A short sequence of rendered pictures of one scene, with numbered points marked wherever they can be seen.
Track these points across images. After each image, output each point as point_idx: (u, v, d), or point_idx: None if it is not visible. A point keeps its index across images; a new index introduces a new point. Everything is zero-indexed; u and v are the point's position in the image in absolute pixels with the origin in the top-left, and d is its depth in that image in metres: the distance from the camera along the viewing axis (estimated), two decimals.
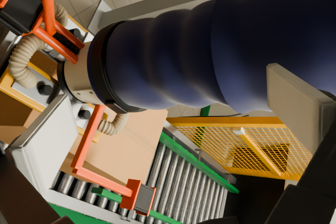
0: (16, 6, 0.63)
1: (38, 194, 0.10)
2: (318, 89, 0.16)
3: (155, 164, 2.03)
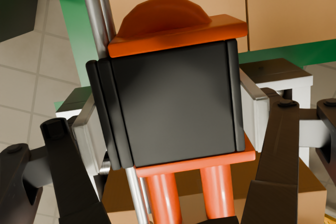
0: None
1: (87, 175, 0.11)
2: (265, 87, 0.18)
3: None
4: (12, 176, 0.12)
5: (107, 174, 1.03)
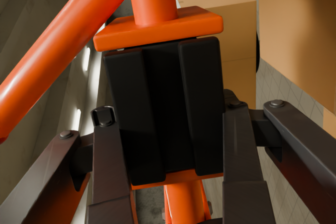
0: None
1: (124, 166, 0.11)
2: (225, 88, 0.18)
3: None
4: (59, 162, 0.12)
5: None
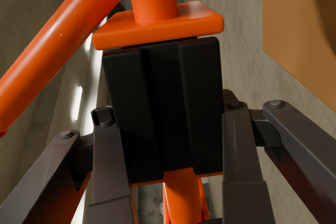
0: None
1: (124, 166, 0.11)
2: (225, 88, 0.18)
3: None
4: (59, 162, 0.12)
5: None
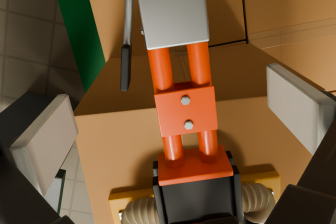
0: (185, 192, 0.35)
1: (38, 194, 0.10)
2: (318, 89, 0.16)
3: None
4: None
5: None
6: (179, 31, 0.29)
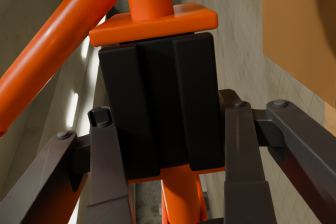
0: None
1: (121, 166, 0.11)
2: (227, 88, 0.18)
3: None
4: (56, 163, 0.12)
5: None
6: None
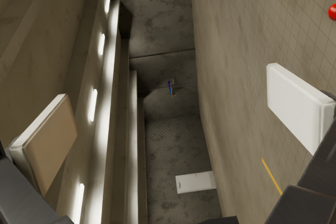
0: None
1: (38, 194, 0.10)
2: (318, 89, 0.16)
3: None
4: None
5: None
6: None
